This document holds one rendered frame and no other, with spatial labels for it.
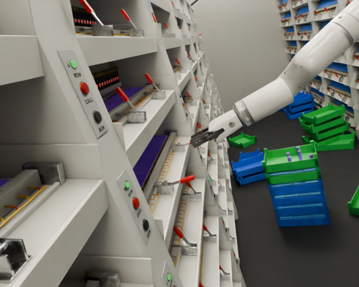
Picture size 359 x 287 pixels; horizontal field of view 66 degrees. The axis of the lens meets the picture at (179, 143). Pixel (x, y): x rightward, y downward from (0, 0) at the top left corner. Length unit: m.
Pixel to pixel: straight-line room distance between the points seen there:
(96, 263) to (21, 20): 0.35
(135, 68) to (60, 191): 0.75
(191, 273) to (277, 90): 0.54
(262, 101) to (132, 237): 0.57
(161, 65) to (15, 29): 0.71
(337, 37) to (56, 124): 0.74
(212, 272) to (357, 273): 0.88
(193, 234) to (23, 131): 0.58
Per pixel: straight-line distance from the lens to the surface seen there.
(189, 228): 0.88
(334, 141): 2.95
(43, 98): 0.39
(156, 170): 0.76
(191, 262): 0.77
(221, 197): 1.71
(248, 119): 0.85
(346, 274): 1.69
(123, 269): 0.47
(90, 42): 0.50
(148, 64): 1.05
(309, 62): 0.87
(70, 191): 0.37
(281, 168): 1.73
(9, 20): 0.39
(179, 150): 0.92
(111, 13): 1.08
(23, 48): 0.35
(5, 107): 0.42
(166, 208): 0.64
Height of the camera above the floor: 1.23
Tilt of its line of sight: 17 degrees down
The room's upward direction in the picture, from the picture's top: 20 degrees counter-clockwise
